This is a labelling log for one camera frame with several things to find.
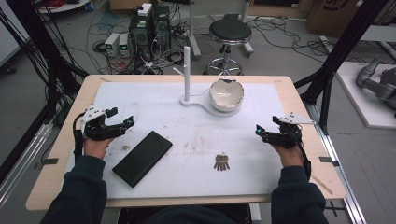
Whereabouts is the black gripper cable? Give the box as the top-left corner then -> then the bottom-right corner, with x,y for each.
295,124 -> 313,181
72,111 -> 87,159

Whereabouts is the black round stool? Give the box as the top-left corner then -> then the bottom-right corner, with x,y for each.
203,13 -> 253,76

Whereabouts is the tangle of floor cables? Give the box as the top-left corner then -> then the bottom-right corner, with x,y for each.
87,12 -> 194,76

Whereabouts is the white floor platform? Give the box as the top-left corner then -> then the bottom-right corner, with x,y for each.
335,61 -> 396,131

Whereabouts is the black metal frame post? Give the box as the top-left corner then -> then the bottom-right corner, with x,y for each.
0,0 -> 90,185
293,0 -> 390,135

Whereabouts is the brown cardboard box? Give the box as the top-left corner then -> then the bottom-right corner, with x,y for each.
305,0 -> 396,39

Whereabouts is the white stand with pole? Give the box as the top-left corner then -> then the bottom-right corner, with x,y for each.
172,46 -> 243,119

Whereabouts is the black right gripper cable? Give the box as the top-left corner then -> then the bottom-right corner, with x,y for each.
295,124 -> 313,181

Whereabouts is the person's right hand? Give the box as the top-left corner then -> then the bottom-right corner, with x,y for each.
273,143 -> 304,169

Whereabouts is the bunch of keys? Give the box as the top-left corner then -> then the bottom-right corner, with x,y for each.
213,151 -> 231,172

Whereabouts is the white table mat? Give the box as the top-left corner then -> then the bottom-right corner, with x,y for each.
65,81 -> 290,200

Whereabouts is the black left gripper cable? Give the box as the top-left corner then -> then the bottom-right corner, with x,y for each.
72,111 -> 87,159

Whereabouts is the grey metal stand leg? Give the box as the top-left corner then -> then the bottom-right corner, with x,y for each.
185,0 -> 203,61

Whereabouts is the white eggshell-shaped bowl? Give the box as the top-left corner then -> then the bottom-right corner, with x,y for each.
208,77 -> 245,113

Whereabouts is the silver power supply box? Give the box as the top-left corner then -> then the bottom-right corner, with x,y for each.
104,32 -> 121,58
118,33 -> 131,58

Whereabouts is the wooden table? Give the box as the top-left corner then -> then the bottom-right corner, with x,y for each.
25,74 -> 347,212

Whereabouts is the person's left hand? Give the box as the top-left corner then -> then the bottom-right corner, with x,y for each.
83,136 -> 115,161

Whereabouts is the black floor cable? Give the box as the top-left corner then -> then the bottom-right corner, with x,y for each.
248,17 -> 368,64

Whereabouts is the white box on tower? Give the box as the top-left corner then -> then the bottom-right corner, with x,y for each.
137,2 -> 153,18

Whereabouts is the aluminium rail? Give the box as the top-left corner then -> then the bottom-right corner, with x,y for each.
304,102 -> 369,224
0,120 -> 54,209

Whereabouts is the black computer tower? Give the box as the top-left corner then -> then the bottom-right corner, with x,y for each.
128,12 -> 154,62
151,5 -> 172,51

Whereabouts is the person's dark torso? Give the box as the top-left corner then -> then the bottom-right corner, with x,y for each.
118,204 -> 252,224

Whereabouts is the black flat rectangular case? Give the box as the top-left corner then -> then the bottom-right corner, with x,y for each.
111,130 -> 174,189

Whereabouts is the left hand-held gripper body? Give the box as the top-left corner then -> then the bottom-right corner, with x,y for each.
79,105 -> 126,142

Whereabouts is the black tape strip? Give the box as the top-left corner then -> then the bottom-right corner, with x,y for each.
33,157 -> 60,171
318,156 -> 341,168

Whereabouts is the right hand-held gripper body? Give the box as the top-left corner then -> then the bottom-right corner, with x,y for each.
263,112 -> 317,149

